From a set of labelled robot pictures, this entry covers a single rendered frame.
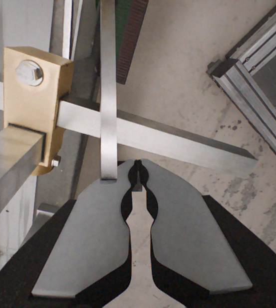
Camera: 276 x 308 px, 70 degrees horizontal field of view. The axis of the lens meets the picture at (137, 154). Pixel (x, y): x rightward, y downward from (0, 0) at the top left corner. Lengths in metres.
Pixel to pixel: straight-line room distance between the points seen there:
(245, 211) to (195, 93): 0.98
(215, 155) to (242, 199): 1.36
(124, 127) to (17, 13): 0.31
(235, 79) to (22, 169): 0.83
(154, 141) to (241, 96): 0.76
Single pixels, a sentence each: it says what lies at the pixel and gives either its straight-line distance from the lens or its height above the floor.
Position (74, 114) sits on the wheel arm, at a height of 0.83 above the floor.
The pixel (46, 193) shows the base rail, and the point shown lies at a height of 0.70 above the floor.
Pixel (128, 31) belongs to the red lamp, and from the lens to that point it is 0.34.
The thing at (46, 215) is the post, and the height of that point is 0.73.
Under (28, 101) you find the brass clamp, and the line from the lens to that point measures 0.23.
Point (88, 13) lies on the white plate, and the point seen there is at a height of 0.77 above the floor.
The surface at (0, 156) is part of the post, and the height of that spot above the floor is 0.90.
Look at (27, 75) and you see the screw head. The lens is 0.21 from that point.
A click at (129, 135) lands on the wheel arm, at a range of 0.22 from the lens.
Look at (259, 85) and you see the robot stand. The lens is 0.99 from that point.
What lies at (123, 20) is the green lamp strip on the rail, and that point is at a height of 0.70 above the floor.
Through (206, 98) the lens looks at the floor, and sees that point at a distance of 1.14.
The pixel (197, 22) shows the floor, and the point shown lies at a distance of 1.08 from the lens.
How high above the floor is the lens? 1.04
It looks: 61 degrees down
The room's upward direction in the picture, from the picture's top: 178 degrees clockwise
